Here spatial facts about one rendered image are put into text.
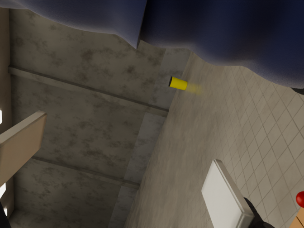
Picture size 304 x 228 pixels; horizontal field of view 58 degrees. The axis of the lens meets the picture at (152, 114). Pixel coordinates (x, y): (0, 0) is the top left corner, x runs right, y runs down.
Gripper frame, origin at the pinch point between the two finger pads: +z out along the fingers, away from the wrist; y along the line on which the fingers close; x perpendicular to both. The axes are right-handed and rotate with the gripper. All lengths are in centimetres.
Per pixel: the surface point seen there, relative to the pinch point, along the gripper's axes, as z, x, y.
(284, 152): 232, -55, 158
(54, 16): 19.0, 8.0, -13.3
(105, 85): 1087, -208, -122
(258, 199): 240, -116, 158
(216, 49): 17.8, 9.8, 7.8
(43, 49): 1060, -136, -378
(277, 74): 19.0, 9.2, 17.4
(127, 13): 15.3, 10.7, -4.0
